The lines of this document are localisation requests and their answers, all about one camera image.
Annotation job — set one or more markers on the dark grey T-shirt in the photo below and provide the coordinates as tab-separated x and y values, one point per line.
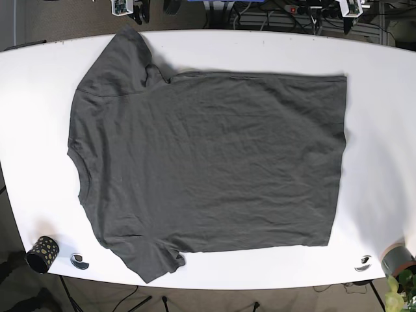
203	161

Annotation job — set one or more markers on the black gold-dotted cup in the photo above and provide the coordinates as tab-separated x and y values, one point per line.
42	255

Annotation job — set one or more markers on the grey plant pot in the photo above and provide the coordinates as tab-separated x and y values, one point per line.
396	259

